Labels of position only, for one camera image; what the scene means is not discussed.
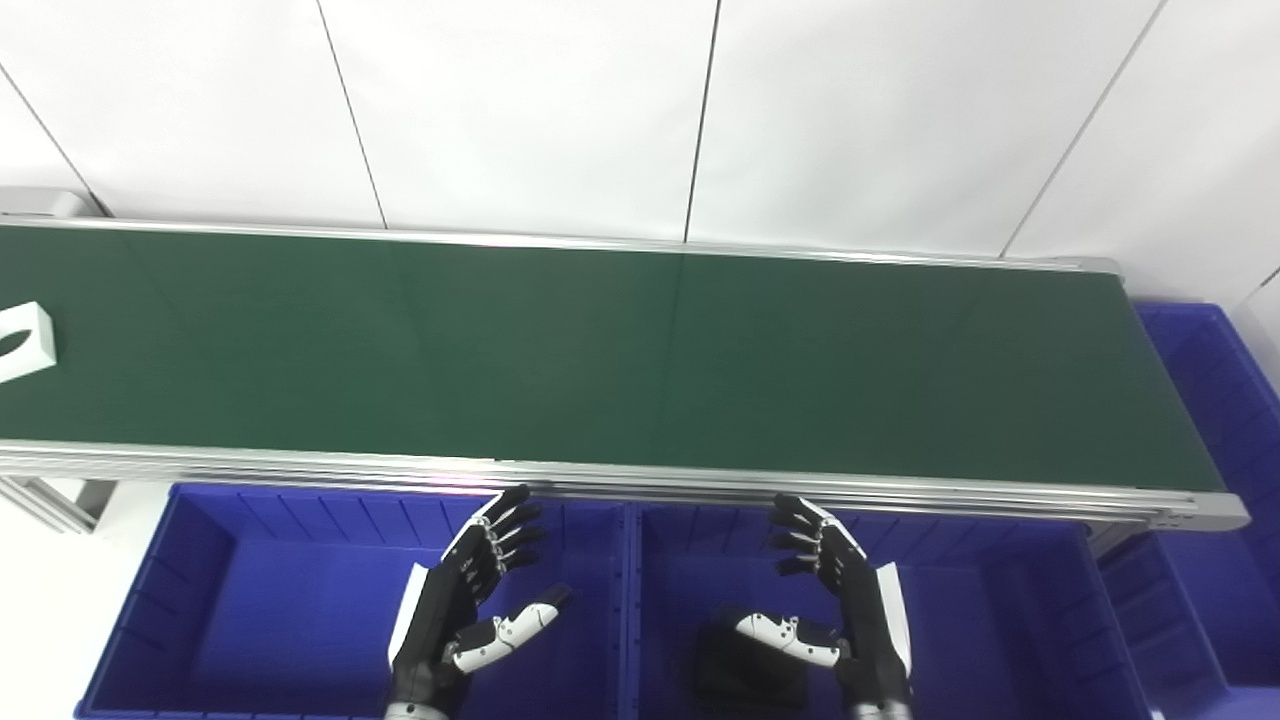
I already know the blue plastic bin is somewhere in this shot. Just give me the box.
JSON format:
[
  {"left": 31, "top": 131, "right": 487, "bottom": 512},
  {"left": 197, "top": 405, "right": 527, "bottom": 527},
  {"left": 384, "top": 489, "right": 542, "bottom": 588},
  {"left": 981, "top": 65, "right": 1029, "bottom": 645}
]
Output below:
[
  {"left": 1100, "top": 303, "right": 1280, "bottom": 720},
  {"left": 625, "top": 500, "right": 1151, "bottom": 720},
  {"left": 75, "top": 483, "right": 629, "bottom": 720}
]

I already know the black block part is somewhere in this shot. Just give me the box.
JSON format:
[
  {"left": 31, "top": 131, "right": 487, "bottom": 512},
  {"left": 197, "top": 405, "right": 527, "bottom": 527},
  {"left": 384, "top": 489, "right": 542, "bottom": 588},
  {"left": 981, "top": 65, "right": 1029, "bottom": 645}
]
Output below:
[{"left": 695, "top": 625, "right": 809, "bottom": 706}]

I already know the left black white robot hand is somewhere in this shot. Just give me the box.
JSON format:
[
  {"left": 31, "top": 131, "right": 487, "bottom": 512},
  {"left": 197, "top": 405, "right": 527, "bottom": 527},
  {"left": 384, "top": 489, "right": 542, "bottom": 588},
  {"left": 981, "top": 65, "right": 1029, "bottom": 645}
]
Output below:
[{"left": 388, "top": 485, "right": 574, "bottom": 713}]

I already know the grey conveyor end housing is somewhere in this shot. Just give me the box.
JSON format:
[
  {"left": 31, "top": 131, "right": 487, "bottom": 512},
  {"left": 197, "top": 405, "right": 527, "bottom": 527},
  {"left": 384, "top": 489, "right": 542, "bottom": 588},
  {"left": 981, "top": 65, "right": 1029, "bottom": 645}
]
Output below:
[{"left": 0, "top": 187, "right": 106, "bottom": 219}]

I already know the white block with round hole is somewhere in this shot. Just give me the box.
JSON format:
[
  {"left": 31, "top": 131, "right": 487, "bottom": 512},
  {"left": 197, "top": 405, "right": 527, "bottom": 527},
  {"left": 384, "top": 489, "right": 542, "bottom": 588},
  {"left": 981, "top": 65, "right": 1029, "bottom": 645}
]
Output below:
[{"left": 0, "top": 302, "right": 58, "bottom": 384}]

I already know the green conveyor belt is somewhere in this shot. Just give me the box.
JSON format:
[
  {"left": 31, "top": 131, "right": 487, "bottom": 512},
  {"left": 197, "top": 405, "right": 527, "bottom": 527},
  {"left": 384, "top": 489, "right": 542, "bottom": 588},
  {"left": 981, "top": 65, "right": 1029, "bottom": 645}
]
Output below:
[{"left": 0, "top": 215, "right": 1251, "bottom": 533}]

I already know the aluminium conveyor leg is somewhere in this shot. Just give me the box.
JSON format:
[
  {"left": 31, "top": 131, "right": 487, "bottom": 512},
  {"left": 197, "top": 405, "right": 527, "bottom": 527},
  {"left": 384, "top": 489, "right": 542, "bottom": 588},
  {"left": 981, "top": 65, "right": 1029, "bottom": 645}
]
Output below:
[{"left": 0, "top": 475, "right": 116, "bottom": 533}]

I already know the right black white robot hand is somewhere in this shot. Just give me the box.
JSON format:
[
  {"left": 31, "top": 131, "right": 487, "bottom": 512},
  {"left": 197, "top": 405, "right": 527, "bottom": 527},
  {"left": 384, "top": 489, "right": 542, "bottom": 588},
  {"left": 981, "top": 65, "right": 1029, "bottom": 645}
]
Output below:
[{"left": 735, "top": 493, "right": 913, "bottom": 711}]

